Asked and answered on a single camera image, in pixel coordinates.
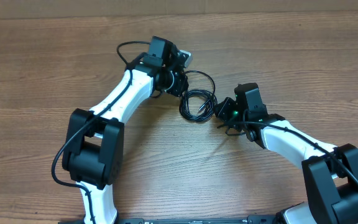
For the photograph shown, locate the black USB cable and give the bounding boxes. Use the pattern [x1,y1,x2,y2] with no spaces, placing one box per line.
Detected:
[178,70,218,123]

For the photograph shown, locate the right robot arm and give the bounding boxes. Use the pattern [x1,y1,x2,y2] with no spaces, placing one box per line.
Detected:
[213,83,358,224]

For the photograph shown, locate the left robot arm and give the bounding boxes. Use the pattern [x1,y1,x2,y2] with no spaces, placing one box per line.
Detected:
[54,36,193,223]

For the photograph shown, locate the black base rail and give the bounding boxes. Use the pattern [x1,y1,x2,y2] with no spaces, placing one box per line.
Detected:
[57,214,279,224]

